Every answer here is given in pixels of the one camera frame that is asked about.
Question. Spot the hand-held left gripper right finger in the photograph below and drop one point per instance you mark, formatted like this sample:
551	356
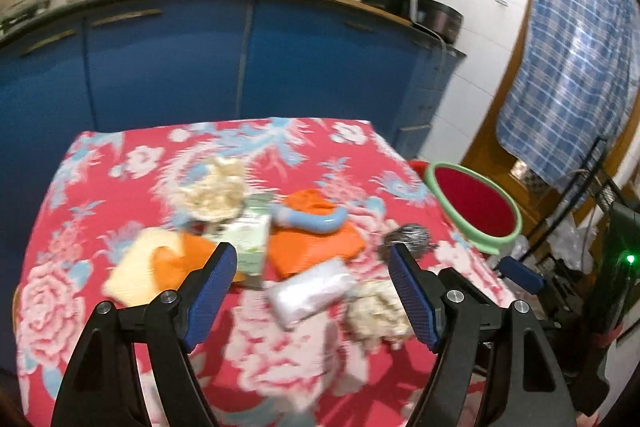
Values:
415	302

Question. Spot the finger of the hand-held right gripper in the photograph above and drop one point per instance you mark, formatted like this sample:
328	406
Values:
520	274

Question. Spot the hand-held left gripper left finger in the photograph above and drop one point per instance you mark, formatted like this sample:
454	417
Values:
212	294

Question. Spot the small orange wrapper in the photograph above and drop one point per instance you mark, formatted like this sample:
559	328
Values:
172	267

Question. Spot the steel wool scrubber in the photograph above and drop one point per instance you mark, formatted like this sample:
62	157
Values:
410	234

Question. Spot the green white carton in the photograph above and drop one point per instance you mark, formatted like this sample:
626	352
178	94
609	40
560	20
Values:
250	237

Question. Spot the yellow sponge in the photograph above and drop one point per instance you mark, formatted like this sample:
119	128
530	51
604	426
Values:
135	272

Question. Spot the red basin with green rim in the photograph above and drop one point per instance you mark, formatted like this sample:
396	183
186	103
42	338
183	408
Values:
475	207

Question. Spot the clear plastic bag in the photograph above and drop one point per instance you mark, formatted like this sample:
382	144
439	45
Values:
310	294

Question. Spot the orange plastic bag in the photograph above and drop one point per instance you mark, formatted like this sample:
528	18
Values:
305	257

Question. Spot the blue white plastic tube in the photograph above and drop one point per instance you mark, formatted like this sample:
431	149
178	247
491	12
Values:
320	223

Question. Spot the crumpled clear plastic bags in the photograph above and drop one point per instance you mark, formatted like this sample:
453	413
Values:
567	237

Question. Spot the wooden door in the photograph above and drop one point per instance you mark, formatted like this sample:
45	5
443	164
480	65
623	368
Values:
487	147

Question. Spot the red plastic stool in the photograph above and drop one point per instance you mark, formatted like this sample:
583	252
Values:
417	167

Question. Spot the red floral tablecloth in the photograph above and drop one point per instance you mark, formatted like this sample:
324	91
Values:
100	187

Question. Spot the blue plaid curtain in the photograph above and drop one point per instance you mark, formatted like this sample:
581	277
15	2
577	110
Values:
565	57

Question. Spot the blue kitchen cabinet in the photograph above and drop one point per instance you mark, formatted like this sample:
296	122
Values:
150	72

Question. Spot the dark rice cooker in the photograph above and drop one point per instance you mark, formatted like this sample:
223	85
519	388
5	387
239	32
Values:
440	19

